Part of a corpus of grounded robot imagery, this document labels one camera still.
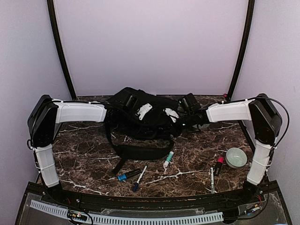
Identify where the black pink highlighter marker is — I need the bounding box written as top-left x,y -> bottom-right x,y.
213,157 -> 224,176

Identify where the grey white pen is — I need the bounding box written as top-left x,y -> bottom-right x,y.
210,167 -> 215,194

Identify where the black student backpack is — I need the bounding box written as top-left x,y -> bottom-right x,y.
104,87 -> 182,175

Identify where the green white glue stick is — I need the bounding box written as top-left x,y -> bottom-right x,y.
163,151 -> 174,168

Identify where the right black frame post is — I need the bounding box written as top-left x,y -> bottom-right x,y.
224,0 -> 255,101

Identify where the white slotted cable duct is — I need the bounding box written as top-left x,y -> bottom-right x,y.
29,200 -> 224,225

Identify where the left black frame post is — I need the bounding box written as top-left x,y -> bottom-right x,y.
47,0 -> 77,100

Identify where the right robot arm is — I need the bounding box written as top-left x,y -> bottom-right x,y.
162,93 -> 290,186

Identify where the far celadon bowl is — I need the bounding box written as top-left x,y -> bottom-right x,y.
187,124 -> 210,133

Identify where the small circuit board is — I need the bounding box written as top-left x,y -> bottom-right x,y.
67,210 -> 88,222

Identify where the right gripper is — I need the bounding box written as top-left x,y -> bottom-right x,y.
162,112 -> 195,137

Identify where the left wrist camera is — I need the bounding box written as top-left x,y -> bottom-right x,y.
136,103 -> 152,120

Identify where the near celadon bowl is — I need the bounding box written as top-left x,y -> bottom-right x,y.
225,148 -> 248,169

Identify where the celadon bowl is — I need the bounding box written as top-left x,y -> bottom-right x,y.
187,124 -> 210,133
225,148 -> 248,169

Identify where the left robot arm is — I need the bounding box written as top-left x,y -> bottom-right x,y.
27,94 -> 112,204

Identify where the blue capped pen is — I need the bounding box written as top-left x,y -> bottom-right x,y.
133,165 -> 148,192

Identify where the black blue highlighter marker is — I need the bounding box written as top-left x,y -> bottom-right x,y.
118,169 -> 142,181

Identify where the black frame post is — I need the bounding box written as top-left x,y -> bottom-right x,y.
224,0 -> 255,101
47,0 -> 77,100

